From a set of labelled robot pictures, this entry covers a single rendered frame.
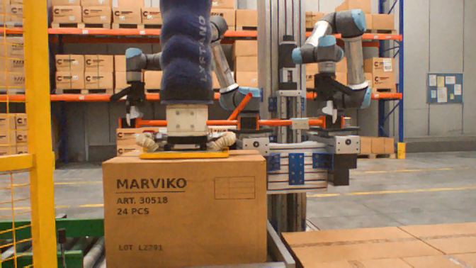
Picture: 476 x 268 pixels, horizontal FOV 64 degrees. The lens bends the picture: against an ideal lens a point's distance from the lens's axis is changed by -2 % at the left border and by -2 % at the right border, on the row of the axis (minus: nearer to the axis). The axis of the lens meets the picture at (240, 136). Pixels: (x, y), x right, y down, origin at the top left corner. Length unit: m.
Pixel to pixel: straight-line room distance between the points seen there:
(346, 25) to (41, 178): 1.55
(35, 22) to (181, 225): 0.82
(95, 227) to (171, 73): 0.84
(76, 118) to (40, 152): 9.05
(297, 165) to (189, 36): 0.98
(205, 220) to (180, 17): 0.77
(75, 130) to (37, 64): 9.06
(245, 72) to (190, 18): 7.36
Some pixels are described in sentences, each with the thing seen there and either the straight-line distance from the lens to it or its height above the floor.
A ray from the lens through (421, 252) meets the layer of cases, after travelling 1.79.
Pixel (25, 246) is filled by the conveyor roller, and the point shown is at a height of 0.53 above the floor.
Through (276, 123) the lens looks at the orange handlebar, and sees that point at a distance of 1.58.
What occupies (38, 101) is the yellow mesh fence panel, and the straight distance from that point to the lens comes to 1.24.
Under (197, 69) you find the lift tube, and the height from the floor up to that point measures 1.29.
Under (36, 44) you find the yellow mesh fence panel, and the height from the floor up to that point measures 1.32.
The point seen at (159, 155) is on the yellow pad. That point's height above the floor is 0.96.
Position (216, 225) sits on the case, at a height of 0.71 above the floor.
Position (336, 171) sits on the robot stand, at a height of 0.81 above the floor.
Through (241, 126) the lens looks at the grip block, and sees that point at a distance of 1.55.
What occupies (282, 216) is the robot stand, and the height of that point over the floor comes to 0.52.
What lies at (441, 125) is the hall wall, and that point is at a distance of 12.43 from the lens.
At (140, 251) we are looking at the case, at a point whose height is 0.62.
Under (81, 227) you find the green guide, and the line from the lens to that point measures 1.97.
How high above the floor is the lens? 1.11
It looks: 3 degrees down
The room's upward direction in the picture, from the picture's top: 1 degrees counter-clockwise
